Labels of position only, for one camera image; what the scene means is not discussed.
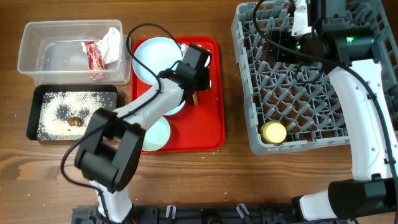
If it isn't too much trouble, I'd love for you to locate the brown carrot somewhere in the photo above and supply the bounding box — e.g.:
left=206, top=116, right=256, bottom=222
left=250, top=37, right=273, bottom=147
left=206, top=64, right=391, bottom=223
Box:
left=192, top=93, right=198, bottom=105

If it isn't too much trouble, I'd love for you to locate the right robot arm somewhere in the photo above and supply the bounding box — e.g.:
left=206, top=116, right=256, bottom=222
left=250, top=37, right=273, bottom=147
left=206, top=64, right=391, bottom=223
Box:
left=264, top=1, right=397, bottom=221

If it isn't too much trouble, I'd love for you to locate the grey dishwasher rack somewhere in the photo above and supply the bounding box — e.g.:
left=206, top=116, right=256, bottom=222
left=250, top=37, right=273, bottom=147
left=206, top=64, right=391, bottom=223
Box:
left=231, top=0, right=398, bottom=156

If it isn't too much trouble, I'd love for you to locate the black plastic tray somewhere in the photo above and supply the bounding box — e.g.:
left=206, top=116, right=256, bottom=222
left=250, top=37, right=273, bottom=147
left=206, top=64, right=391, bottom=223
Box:
left=26, top=85, right=118, bottom=141

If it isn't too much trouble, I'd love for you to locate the brown food scrap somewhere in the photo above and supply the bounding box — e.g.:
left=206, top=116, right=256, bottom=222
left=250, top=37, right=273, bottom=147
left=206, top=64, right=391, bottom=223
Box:
left=67, top=116, right=83, bottom=127

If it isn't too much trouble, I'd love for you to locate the white bowl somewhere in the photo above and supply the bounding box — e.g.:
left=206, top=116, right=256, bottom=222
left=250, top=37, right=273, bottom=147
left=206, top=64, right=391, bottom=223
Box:
left=165, top=101, right=186, bottom=116

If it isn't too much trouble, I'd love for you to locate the white tissue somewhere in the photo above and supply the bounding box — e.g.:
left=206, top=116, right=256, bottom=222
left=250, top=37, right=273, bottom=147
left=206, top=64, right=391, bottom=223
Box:
left=81, top=27, right=121, bottom=65

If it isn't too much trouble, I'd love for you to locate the red snack wrapper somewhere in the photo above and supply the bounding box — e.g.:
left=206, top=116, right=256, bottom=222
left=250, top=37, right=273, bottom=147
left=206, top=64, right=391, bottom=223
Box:
left=83, top=41, right=106, bottom=81

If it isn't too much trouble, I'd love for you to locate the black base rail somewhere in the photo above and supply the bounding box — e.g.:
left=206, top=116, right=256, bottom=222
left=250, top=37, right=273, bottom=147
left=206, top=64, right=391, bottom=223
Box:
left=70, top=203, right=348, bottom=224

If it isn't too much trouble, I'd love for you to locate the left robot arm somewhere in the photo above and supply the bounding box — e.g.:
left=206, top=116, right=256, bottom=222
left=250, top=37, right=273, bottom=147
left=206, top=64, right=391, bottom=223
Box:
left=74, top=44, right=213, bottom=223

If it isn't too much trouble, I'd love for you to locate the white rice pile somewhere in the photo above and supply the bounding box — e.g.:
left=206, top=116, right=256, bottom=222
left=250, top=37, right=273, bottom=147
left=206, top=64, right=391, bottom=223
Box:
left=37, top=91, right=118, bottom=141

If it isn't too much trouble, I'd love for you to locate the green bowl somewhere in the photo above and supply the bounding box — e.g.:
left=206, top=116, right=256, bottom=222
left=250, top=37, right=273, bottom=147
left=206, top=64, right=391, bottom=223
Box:
left=142, top=117, right=171, bottom=152

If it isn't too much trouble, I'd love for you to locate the red serving tray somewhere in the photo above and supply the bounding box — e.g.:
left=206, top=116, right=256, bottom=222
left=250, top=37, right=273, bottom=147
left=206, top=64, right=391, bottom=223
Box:
left=132, top=36, right=225, bottom=153

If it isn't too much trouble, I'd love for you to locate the white plastic spoon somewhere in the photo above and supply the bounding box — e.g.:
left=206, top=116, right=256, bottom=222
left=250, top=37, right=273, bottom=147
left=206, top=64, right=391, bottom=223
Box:
left=205, top=49, right=212, bottom=89

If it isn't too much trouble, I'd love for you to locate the light blue plate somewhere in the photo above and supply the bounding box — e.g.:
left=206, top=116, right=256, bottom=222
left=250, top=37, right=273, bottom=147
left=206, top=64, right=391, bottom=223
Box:
left=134, top=37, right=183, bottom=75

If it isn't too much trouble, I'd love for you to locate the yellow plastic cup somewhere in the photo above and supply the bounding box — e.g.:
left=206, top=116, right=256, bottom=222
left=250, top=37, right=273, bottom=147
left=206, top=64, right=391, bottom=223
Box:
left=261, top=121, right=287, bottom=144

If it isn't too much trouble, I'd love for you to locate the clear plastic bin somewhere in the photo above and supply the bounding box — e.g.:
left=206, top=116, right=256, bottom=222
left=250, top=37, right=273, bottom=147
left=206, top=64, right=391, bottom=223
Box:
left=17, top=19, right=132, bottom=85

